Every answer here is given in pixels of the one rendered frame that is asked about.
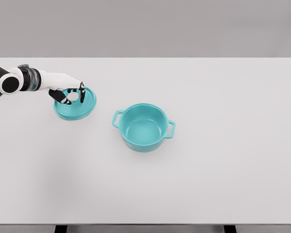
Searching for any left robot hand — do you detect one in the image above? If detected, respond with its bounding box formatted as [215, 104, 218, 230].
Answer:
[48, 72, 86, 106]

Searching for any teal pot with handles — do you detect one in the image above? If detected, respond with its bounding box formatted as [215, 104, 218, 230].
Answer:
[111, 103, 177, 153]

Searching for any teal pot lid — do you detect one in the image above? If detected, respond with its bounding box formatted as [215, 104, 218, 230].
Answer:
[53, 86, 97, 121]

